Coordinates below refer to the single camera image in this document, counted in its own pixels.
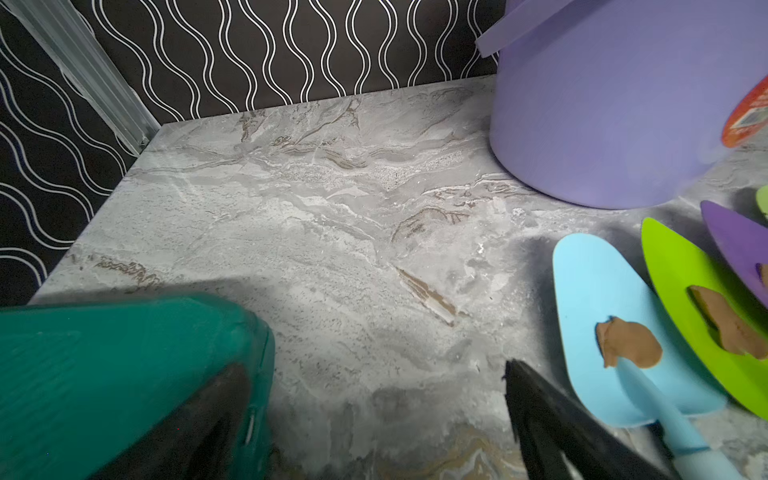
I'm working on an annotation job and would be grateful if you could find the narrow lime trowel wooden handle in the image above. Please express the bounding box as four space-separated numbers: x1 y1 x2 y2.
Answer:
641 218 767 419

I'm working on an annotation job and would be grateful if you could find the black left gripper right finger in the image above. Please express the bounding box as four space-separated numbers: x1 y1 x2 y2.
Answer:
504 360 668 479

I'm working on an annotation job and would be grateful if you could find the purple plastic bucket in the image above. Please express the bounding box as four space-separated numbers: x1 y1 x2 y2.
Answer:
476 0 767 209

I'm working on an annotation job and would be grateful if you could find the narrow light blue trowel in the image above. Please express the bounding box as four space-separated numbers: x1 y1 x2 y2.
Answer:
552 233 741 479

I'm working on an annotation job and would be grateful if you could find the purple trowel pink handle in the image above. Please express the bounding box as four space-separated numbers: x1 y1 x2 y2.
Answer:
700 200 767 307

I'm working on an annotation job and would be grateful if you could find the green plastic tool case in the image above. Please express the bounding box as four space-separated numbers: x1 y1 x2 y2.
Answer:
1 294 275 479

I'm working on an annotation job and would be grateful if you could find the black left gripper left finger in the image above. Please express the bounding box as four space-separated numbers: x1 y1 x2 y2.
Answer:
91 362 251 479

